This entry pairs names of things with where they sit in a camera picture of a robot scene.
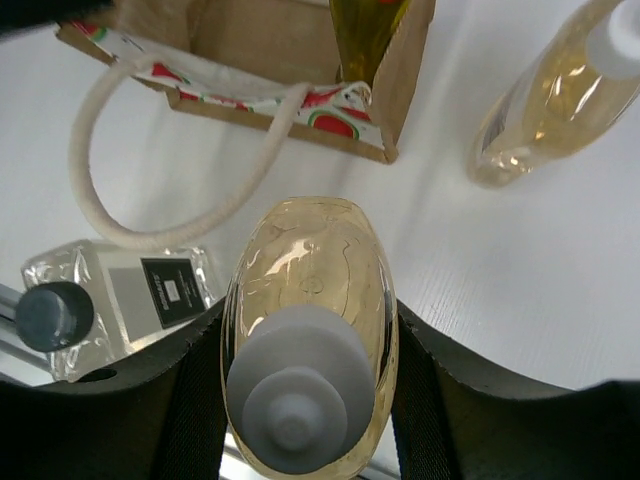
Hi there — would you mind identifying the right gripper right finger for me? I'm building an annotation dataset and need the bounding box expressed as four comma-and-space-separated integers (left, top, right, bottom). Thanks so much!
392, 304, 639, 479

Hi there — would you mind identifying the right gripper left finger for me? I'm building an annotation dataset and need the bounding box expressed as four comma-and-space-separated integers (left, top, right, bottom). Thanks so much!
1, 302, 227, 479

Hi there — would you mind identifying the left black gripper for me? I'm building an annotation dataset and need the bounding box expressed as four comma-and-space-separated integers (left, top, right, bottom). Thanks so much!
0, 0, 114, 35

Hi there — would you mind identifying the grey cap clear bottle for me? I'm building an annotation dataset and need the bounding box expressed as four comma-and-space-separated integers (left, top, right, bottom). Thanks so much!
21, 240, 220, 382

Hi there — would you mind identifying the white cap amber bottle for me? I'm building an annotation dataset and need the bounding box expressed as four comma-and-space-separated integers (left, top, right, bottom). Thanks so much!
220, 197, 399, 479
467, 1, 639, 187

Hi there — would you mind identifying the burlap watermelon canvas bag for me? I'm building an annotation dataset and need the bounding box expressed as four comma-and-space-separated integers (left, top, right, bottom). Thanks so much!
57, 1, 436, 251

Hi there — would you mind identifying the red cap yellow bottle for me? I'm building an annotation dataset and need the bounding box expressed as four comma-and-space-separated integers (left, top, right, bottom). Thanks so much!
329, 0, 409, 85

